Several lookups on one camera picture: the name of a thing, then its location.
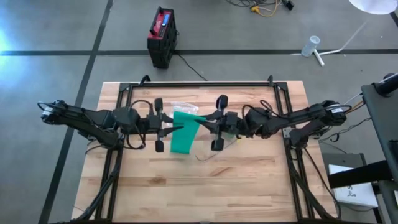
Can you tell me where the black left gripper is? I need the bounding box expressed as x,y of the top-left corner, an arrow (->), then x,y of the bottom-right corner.
146,98 -> 185,153

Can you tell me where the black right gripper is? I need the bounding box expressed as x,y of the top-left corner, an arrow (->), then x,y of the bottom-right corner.
197,95 -> 246,152

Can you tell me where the dark green bandage piece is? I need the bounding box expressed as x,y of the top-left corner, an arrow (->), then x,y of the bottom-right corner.
170,111 -> 206,155

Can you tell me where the red and black box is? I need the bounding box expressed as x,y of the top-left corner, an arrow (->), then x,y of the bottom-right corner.
146,6 -> 178,69

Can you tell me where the grey flat box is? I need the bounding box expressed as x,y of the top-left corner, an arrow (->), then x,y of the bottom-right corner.
320,152 -> 366,187

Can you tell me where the white box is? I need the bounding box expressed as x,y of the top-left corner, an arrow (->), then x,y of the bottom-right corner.
328,163 -> 379,208

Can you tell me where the grey desk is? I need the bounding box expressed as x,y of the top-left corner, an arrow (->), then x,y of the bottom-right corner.
360,73 -> 398,224

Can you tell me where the white floor stand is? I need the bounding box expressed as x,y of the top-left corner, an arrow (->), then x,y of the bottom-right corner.
290,0 -> 398,67

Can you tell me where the black aluminium rig frame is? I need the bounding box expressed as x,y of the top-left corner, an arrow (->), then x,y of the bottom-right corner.
74,74 -> 340,224

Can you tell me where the yellow floor cable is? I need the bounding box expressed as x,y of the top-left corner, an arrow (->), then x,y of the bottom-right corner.
250,0 -> 280,18

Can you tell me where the black floor cable bundle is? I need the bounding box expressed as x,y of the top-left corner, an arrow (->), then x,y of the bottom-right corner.
226,0 -> 280,9

